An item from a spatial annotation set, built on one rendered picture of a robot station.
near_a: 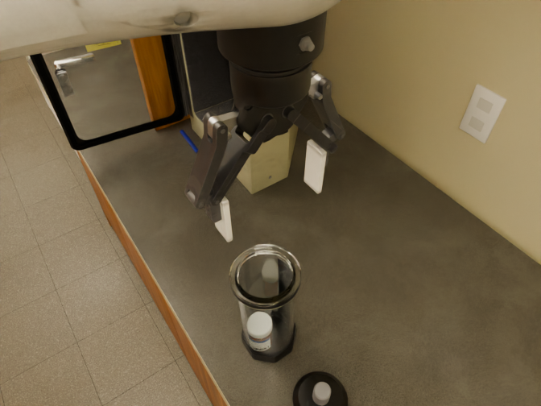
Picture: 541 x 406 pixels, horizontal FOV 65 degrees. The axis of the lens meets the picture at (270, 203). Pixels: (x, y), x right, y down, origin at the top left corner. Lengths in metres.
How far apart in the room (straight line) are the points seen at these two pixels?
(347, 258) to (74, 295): 1.49
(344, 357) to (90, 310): 1.45
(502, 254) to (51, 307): 1.80
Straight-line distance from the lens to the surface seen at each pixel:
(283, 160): 1.04
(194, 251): 0.95
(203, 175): 0.42
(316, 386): 0.74
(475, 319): 0.94
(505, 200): 1.09
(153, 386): 1.85
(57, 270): 2.27
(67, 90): 1.09
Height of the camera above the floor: 1.70
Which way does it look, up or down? 48 degrees down
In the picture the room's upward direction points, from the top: straight up
